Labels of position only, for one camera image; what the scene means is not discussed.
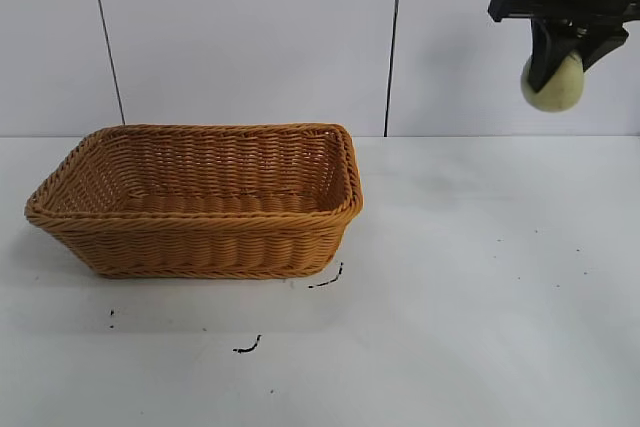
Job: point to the brown woven wicker basket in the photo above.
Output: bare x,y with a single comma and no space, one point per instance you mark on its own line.
200,242

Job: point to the pale yellow round fruit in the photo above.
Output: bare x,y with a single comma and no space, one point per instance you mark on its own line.
560,92

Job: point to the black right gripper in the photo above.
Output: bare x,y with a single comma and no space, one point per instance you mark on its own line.
575,4

